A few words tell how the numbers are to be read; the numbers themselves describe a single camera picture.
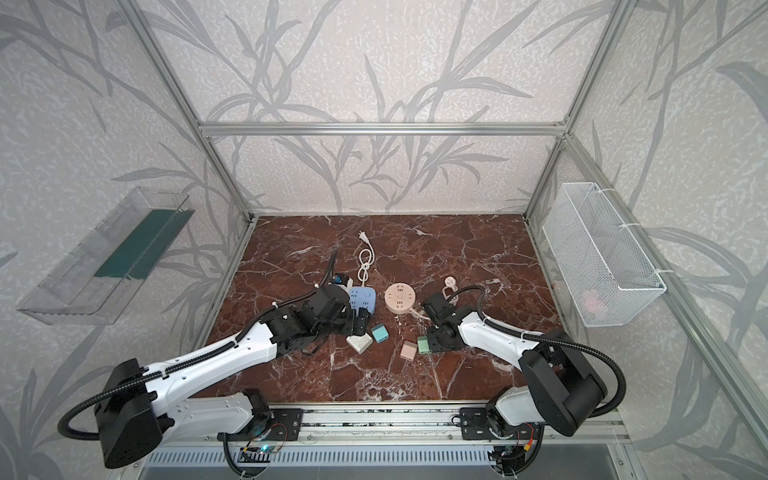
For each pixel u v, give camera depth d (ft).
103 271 2.13
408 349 2.77
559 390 1.38
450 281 3.23
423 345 2.78
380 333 2.84
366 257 3.53
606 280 1.99
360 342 2.80
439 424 2.47
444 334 2.07
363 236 3.67
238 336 1.64
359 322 2.33
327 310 1.96
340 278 2.35
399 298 3.07
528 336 1.55
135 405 1.28
